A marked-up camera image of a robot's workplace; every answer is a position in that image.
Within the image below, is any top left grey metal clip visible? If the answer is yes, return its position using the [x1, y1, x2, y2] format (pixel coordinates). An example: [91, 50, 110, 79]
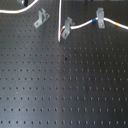
[20, 0, 28, 7]

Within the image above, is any white cable with colour marks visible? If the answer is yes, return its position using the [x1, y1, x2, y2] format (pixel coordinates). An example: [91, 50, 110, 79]
[0, 0, 128, 43]

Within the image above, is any right grey metal cable clip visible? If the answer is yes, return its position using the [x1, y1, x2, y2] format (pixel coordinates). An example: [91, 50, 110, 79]
[96, 8, 105, 29]

